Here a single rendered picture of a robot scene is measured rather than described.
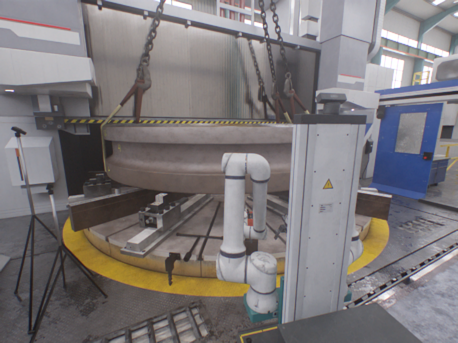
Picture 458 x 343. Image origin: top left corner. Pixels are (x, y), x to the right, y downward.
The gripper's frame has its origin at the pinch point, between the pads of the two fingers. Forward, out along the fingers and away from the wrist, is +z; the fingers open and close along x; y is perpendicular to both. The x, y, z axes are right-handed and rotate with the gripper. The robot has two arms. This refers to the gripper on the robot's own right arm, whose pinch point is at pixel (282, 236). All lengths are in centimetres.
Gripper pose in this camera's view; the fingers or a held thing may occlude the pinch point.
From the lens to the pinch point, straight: 203.5
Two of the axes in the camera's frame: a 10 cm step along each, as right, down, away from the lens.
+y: 3.2, 5.7, -7.6
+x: 9.1, 0.3, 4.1
